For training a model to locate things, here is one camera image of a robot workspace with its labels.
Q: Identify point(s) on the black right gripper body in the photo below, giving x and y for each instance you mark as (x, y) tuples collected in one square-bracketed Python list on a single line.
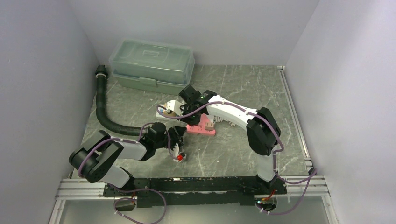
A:
[(194, 118)]

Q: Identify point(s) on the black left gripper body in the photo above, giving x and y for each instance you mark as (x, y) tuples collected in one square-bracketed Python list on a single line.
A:
[(174, 137)]

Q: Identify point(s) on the pink triangular power strip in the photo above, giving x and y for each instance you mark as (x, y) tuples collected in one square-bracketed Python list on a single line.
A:
[(199, 129)]

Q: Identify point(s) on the white multicolour power strip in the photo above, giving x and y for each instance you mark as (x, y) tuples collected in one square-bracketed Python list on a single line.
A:
[(163, 115)]

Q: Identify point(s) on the small pink cube adapter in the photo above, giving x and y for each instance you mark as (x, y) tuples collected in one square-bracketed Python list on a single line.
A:
[(209, 126)]

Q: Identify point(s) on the tan cube plug adapter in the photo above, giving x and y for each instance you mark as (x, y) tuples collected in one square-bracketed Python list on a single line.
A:
[(169, 114)]

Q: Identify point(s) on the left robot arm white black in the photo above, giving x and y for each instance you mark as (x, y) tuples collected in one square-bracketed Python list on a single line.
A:
[(95, 158)]

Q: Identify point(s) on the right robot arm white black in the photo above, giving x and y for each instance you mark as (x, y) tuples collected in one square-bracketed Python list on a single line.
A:
[(263, 132)]

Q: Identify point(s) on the translucent green plastic box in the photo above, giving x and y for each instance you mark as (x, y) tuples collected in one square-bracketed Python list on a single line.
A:
[(152, 66)]

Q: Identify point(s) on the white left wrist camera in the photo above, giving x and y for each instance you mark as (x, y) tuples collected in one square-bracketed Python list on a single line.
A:
[(178, 154)]

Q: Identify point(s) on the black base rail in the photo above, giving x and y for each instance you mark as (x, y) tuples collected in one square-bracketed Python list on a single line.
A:
[(242, 190)]

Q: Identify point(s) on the aluminium frame rail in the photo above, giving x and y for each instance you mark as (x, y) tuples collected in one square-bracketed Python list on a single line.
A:
[(298, 187)]

